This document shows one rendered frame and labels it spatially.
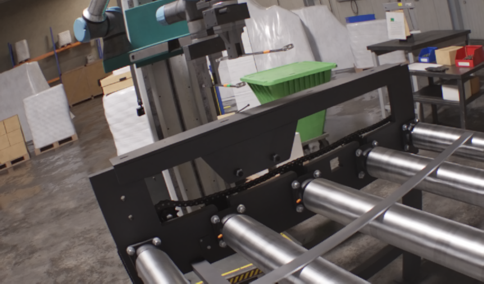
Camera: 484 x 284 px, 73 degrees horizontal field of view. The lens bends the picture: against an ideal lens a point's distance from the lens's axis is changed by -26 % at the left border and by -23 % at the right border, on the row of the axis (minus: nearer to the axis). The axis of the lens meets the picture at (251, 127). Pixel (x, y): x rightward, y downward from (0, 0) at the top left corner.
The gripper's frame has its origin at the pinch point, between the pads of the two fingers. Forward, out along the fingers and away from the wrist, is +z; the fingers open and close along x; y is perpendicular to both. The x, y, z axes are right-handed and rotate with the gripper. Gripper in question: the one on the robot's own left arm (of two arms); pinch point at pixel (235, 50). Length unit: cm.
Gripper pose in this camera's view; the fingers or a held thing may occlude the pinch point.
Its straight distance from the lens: 112.8
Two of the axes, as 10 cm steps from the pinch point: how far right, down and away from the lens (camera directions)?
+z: 2.3, 9.4, 2.5
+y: 7.3, 0.0, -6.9
